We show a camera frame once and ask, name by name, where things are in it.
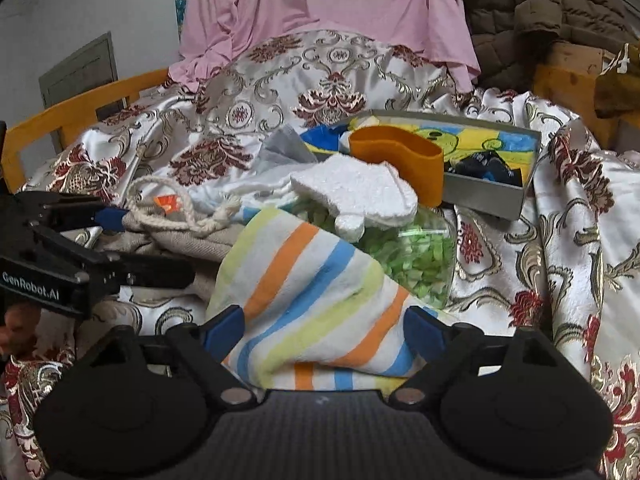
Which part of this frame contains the bag of green pieces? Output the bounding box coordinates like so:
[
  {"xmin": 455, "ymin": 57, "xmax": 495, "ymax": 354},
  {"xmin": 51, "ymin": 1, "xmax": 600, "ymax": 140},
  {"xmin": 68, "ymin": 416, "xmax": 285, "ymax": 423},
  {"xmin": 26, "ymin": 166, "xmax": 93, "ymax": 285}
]
[{"xmin": 289, "ymin": 197, "xmax": 457, "ymax": 311}]

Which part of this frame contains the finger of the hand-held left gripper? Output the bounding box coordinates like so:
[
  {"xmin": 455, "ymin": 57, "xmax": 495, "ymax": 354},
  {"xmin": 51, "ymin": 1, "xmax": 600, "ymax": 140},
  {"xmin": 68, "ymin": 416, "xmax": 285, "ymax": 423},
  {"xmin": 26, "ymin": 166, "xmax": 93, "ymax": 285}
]
[
  {"xmin": 75, "ymin": 252, "xmax": 197, "ymax": 292},
  {"xmin": 20, "ymin": 191, "xmax": 130, "ymax": 235}
]

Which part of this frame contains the white foam piece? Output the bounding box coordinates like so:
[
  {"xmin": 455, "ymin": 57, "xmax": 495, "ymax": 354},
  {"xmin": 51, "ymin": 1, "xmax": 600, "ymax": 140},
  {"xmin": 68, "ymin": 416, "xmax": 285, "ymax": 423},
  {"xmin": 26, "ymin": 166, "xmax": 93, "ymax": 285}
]
[{"xmin": 290, "ymin": 152, "xmax": 419, "ymax": 242}]

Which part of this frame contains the striped towel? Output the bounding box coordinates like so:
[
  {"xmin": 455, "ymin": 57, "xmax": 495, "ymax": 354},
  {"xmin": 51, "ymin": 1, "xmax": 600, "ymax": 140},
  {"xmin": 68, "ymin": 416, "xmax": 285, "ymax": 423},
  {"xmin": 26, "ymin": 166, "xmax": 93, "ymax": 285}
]
[{"xmin": 205, "ymin": 206, "xmax": 442, "ymax": 392}]

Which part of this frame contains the yellow blue printed cloth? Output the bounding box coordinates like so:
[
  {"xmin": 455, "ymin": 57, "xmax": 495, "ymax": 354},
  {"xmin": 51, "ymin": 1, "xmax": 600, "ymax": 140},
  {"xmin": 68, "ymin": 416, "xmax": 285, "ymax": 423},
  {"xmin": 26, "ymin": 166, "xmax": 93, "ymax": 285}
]
[{"xmin": 345, "ymin": 115, "xmax": 539, "ymax": 181}]

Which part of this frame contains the grey box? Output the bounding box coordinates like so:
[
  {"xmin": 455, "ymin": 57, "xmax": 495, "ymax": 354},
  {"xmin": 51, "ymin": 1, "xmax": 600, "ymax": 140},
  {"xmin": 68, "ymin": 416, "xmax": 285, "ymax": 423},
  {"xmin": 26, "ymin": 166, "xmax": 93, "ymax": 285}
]
[{"xmin": 300, "ymin": 109, "xmax": 544, "ymax": 222}]

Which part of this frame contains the beige drawstring bag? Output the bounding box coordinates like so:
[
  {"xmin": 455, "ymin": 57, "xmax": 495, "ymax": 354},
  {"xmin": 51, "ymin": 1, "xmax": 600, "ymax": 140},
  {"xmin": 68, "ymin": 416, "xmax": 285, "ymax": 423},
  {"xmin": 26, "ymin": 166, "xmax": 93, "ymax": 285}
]
[{"xmin": 92, "ymin": 175, "xmax": 247, "ymax": 302}]

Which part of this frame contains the light wooden bed frame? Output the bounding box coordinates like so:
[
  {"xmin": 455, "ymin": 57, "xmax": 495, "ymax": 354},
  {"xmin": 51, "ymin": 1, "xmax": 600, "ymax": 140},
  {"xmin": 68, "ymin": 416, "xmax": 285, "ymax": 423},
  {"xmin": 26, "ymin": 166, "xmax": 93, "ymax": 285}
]
[{"xmin": 532, "ymin": 41, "xmax": 640, "ymax": 152}]

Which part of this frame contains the grey plastic bag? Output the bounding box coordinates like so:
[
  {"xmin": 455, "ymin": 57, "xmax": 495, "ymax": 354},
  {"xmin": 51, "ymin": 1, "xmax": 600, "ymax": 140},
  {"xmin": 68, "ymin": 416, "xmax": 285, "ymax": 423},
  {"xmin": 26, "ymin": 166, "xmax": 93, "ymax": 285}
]
[{"xmin": 257, "ymin": 126, "xmax": 321, "ymax": 167}]

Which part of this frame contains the floral satin blanket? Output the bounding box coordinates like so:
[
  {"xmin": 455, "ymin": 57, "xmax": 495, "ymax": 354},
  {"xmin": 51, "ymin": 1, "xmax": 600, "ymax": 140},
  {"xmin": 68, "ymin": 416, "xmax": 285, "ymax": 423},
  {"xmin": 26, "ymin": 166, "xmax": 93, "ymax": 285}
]
[{"xmin": 0, "ymin": 29, "xmax": 640, "ymax": 480}]

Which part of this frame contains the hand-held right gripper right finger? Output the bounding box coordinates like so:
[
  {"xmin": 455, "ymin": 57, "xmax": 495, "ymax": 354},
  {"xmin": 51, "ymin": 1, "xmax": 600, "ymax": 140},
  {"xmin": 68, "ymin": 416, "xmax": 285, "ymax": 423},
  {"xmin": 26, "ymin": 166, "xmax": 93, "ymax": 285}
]
[{"xmin": 390, "ymin": 305, "xmax": 576, "ymax": 407}]

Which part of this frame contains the grey wall panel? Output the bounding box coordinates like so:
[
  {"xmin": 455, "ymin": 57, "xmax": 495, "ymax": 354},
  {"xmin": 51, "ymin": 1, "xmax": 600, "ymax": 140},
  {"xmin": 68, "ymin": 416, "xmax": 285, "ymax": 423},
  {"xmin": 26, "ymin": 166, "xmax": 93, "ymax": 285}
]
[{"xmin": 39, "ymin": 31, "xmax": 127, "ymax": 111}]

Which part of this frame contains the dark cloth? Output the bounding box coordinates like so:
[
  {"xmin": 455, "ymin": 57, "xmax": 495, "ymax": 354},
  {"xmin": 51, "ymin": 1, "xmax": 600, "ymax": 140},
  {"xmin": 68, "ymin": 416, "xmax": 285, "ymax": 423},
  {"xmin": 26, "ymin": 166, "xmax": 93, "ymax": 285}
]
[{"xmin": 444, "ymin": 152, "xmax": 527, "ymax": 189}]

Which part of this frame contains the pink bed sheet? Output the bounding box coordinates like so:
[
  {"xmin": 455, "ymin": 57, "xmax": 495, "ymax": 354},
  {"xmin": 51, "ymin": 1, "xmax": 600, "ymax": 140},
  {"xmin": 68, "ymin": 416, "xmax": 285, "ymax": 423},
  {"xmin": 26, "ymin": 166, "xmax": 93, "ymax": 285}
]
[{"xmin": 167, "ymin": 0, "xmax": 507, "ymax": 94}]

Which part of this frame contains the white knitted cloth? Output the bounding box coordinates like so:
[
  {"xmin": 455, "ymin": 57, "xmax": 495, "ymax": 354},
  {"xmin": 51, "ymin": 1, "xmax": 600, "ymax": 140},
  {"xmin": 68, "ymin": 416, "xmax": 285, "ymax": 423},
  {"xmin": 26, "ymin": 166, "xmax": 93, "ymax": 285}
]
[{"xmin": 190, "ymin": 174, "xmax": 312, "ymax": 217}]

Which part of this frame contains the brown quilted jacket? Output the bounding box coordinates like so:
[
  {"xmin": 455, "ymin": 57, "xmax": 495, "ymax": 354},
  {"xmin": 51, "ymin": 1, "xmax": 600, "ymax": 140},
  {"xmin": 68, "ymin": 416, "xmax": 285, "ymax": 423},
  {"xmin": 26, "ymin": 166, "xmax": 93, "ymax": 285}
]
[{"xmin": 460, "ymin": 0, "xmax": 640, "ymax": 94}]

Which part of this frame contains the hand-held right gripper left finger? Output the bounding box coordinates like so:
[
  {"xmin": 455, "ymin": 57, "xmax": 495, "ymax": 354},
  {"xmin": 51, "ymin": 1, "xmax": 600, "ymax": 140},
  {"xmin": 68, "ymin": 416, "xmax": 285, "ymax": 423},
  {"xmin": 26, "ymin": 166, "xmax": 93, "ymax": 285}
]
[{"xmin": 75, "ymin": 305, "xmax": 258, "ymax": 407}]

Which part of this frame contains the person's left hand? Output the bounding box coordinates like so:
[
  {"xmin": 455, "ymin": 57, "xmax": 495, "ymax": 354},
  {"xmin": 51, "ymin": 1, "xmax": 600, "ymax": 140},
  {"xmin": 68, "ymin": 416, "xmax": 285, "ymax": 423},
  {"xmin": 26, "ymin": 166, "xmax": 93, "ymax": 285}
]
[{"xmin": 0, "ymin": 304, "xmax": 45, "ymax": 361}]

